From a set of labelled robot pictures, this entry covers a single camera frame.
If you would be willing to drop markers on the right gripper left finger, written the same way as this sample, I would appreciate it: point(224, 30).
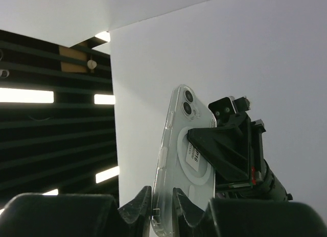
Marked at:
point(32, 214)

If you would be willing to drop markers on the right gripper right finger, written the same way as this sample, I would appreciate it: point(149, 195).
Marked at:
point(234, 217)

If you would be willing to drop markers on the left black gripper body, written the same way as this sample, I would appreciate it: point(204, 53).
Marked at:
point(264, 184)

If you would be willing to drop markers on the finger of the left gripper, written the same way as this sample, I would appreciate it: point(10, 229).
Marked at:
point(219, 150)

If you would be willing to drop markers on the clear phone case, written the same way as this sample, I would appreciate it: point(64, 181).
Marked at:
point(178, 155)

